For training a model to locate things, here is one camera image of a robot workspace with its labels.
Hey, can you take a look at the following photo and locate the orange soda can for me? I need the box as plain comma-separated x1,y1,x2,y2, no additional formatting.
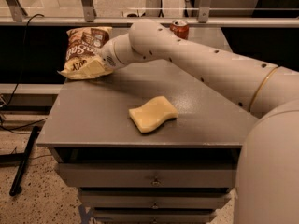
170,20,189,39

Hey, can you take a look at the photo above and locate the black cable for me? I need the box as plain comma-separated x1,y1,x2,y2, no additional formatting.
0,13,48,133

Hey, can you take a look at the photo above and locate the middle grey drawer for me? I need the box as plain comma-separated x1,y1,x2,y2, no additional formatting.
78,189,231,210

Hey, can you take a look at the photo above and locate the grey drawer cabinet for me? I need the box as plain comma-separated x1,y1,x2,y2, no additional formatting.
38,31,258,224

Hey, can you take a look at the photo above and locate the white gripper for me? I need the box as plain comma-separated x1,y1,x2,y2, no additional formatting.
100,40,118,70

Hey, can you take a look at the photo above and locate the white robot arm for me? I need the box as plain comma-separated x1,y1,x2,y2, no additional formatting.
100,19,299,224

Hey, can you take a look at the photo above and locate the brown sea salt chip bag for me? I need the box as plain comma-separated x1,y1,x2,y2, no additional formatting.
59,26,113,80

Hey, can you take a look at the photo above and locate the metal railing frame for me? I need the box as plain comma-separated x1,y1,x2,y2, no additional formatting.
0,0,299,28

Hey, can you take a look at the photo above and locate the top grey drawer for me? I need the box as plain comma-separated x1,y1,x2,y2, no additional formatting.
56,163,235,188

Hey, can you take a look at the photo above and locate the black metal floor stand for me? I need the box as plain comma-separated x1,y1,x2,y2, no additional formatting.
0,126,40,197

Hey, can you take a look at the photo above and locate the yellow wavy sponge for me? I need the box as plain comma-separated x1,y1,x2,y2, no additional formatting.
129,96,178,133

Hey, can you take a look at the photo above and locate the bottom grey drawer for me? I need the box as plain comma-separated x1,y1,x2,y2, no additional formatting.
93,208,216,224

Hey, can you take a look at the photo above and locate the grey drawer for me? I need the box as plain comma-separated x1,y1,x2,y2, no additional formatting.
56,163,235,188
93,208,216,224
78,189,231,210

